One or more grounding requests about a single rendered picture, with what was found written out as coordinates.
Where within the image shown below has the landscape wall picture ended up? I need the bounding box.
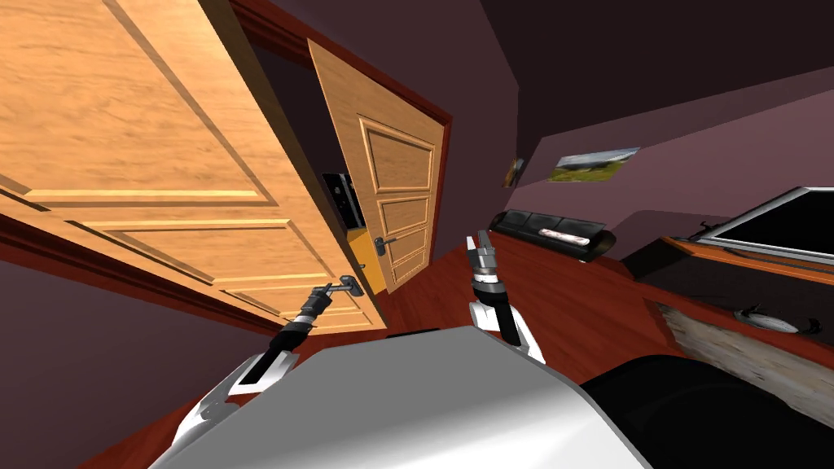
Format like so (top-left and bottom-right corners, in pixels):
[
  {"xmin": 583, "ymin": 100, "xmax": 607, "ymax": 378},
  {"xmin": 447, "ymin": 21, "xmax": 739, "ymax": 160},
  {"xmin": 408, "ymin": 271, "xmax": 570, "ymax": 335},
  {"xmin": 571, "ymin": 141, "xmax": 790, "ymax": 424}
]
[{"xmin": 545, "ymin": 146, "xmax": 642, "ymax": 184}]

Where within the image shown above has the black sofa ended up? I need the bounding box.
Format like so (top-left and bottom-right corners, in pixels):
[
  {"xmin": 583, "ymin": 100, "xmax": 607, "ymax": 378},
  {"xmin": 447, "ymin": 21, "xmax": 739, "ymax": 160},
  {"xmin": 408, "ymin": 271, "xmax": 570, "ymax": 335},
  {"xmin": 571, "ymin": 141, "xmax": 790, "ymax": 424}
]
[{"xmin": 488, "ymin": 208, "xmax": 617, "ymax": 264}]

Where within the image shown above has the grey round dish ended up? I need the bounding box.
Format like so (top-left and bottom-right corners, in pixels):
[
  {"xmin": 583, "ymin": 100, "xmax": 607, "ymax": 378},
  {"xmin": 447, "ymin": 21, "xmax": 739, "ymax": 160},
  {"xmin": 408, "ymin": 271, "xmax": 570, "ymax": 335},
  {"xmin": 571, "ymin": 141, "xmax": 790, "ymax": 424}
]
[{"xmin": 732, "ymin": 302, "xmax": 823, "ymax": 337}]

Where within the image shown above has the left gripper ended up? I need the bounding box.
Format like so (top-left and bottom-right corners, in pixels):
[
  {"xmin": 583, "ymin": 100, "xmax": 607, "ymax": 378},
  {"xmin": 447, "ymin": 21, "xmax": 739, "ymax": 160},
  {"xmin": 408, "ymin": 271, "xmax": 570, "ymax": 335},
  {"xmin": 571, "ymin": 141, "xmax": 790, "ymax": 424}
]
[{"xmin": 296, "ymin": 286, "xmax": 336, "ymax": 327}]

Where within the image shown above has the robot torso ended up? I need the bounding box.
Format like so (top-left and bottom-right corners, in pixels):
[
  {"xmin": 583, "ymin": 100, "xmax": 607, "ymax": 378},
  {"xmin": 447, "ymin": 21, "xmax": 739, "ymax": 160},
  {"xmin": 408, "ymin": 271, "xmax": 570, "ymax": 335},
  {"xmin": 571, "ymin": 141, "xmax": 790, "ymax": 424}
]
[{"xmin": 148, "ymin": 325, "xmax": 655, "ymax": 469}]

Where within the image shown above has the light wooden door leaf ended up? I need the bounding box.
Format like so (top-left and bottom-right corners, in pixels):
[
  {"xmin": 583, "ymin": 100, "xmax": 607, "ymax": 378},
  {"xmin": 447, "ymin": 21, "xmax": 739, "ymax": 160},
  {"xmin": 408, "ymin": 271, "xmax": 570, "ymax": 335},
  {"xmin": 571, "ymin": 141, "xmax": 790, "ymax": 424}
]
[
  {"xmin": 306, "ymin": 38, "xmax": 447, "ymax": 295},
  {"xmin": 0, "ymin": 0, "xmax": 389, "ymax": 337}
]

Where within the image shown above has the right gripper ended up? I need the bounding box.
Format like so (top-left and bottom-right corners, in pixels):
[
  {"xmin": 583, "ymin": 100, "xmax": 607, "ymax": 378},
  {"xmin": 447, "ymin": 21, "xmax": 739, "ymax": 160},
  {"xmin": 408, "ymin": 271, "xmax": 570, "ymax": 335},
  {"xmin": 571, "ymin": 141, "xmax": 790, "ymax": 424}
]
[{"xmin": 465, "ymin": 229, "xmax": 501, "ymax": 283}]

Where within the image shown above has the small wall picture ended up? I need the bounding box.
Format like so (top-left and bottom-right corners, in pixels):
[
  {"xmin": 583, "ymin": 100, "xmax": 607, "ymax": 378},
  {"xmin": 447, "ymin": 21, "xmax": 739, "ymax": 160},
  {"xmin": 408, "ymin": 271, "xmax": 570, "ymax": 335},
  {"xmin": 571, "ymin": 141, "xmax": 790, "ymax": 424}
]
[{"xmin": 502, "ymin": 156, "xmax": 526, "ymax": 190}]

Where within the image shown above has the grey door handle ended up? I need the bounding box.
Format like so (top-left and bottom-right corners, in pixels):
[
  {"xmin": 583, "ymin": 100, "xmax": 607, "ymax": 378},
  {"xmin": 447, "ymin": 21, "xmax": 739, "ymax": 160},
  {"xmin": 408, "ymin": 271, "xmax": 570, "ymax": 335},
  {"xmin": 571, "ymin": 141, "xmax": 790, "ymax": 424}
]
[{"xmin": 325, "ymin": 276, "xmax": 366, "ymax": 298}]

